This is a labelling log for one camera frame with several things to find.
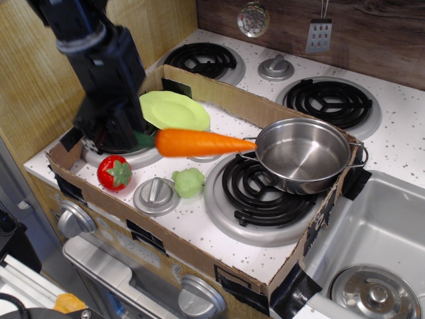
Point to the hanging metal strainer spoon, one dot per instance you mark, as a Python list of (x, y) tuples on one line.
[(253, 19)]

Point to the silver oven door handle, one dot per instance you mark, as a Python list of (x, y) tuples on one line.
[(113, 275)]

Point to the hanging metal slotted spatula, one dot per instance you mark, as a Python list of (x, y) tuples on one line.
[(320, 30)]

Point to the red toy strawberry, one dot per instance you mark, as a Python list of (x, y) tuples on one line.
[(114, 173)]

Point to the front left black burner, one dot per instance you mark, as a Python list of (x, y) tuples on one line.
[(146, 156)]

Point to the grey back stove knob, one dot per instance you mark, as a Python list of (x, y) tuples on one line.
[(276, 69)]

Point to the orange toy carrot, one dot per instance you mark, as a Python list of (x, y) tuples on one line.
[(175, 143)]

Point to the front right black burner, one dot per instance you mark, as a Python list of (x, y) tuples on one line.
[(242, 203)]

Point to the green toy lettuce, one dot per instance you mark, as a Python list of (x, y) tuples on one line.
[(188, 182)]

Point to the light green plastic plate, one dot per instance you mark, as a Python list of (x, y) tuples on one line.
[(166, 109)]

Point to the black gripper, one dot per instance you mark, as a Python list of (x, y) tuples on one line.
[(111, 74)]

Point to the brown cardboard fence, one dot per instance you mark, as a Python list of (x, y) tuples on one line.
[(186, 240)]

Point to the orange yellow cloth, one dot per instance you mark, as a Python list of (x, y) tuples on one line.
[(67, 303)]

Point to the grey stove knob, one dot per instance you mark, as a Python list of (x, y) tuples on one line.
[(276, 69), (204, 159), (156, 197)]

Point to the grey front stove knob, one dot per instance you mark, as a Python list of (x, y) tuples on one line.
[(156, 197)]

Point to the steel pot lid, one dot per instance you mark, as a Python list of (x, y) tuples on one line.
[(374, 292)]

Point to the black burner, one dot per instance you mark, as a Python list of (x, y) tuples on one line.
[(242, 203), (340, 102), (146, 156), (211, 60)]

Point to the silver oven dial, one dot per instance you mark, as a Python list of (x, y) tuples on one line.
[(198, 299), (74, 220)]

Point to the grey centre stove knob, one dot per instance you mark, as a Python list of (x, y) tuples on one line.
[(204, 159)]

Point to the stainless steel pot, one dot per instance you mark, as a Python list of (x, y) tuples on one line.
[(305, 156)]

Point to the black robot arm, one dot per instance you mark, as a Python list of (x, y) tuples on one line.
[(77, 25)]

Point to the right silver oven dial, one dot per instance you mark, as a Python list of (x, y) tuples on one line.
[(198, 299)]

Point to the back left black burner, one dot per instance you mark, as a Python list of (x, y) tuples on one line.
[(211, 60)]

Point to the grey sink basin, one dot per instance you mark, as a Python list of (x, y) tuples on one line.
[(382, 226)]

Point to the back right black burner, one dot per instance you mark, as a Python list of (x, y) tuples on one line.
[(340, 102)]

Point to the left silver oven dial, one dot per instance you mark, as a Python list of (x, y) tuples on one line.
[(74, 220)]

